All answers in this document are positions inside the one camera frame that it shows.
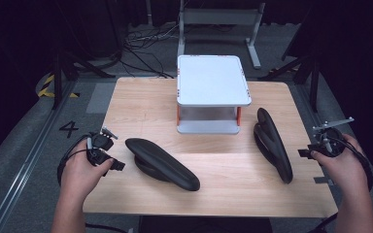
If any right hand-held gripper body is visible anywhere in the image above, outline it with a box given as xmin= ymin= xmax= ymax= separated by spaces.
xmin=310 ymin=116 xmax=356 ymax=159

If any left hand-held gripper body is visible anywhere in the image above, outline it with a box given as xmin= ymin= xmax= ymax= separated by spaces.
xmin=86 ymin=126 xmax=119 ymax=168

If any black slipper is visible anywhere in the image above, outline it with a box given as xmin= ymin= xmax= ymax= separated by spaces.
xmin=253 ymin=107 xmax=294 ymax=185
xmin=124 ymin=137 xmax=201 ymax=192

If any white two-tier shoe rack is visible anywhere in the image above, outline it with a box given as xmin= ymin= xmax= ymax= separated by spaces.
xmin=176 ymin=54 xmax=253 ymax=136

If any person's left hand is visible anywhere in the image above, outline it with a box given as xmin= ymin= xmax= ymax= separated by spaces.
xmin=60 ymin=139 xmax=115 ymax=203

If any person's right hand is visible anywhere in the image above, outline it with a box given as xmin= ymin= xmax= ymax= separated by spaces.
xmin=310 ymin=133 xmax=371 ymax=201

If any grey tape piece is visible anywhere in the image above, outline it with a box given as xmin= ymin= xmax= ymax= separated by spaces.
xmin=313 ymin=176 xmax=335 ymax=187

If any black tripod stand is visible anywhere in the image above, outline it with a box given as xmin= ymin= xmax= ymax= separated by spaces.
xmin=51 ymin=48 xmax=117 ymax=111
xmin=257 ymin=53 xmax=322 ymax=114

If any grey metal stand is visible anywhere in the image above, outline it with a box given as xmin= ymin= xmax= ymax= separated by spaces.
xmin=177 ymin=0 xmax=267 ymax=70

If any left hand-held gripper cable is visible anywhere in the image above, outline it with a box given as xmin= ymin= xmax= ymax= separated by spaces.
xmin=56 ymin=135 xmax=91 ymax=187

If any hand-held gripper cable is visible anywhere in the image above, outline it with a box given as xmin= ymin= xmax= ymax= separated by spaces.
xmin=333 ymin=135 xmax=373 ymax=192
xmin=56 ymin=135 xmax=91 ymax=187

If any right hand-held gripper cable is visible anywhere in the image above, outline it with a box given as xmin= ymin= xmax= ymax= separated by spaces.
xmin=333 ymin=135 xmax=373 ymax=192

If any metal floor rail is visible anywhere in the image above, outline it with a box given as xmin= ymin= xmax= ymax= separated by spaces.
xmin=0 ymin=80 xmax=76 ymax=233

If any bundle of black cables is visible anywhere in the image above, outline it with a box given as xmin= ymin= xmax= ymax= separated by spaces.
xmin=121 ymin=22 xmax=180 ymax=80

